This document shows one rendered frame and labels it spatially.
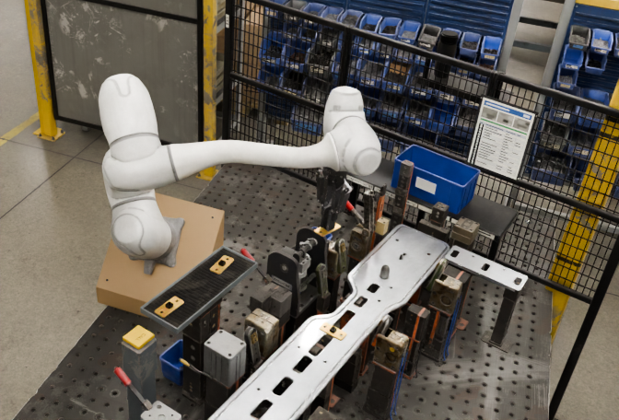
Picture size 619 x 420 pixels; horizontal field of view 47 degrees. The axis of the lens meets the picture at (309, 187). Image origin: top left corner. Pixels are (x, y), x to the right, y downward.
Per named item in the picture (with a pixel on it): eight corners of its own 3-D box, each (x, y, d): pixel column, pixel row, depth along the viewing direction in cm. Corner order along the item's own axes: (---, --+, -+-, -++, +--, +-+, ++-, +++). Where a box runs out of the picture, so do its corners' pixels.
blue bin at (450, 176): (457, 215, 278) (463, 187, 271) (389, 185, 291) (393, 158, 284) (474, 197, 290) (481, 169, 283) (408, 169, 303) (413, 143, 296)
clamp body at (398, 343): (387, 429, 231) (404, 353, 212) (355, 411, 236) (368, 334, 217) (400, 411, 237) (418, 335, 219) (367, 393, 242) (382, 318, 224)
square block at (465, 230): (453, 306, 283) (473, 233, 264) (435, 297, 287) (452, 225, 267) (461, 295, 289) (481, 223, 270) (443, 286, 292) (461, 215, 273)
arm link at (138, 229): (135, 265, 256) (108, 261, 235) (124, 216, 260) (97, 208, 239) (177, 252, 254) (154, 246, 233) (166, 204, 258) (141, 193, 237)
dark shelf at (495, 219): (498, 242, 270) (500, 237, 268) (299, 160, 308) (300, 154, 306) (518, 216, 286) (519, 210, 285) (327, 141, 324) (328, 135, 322)
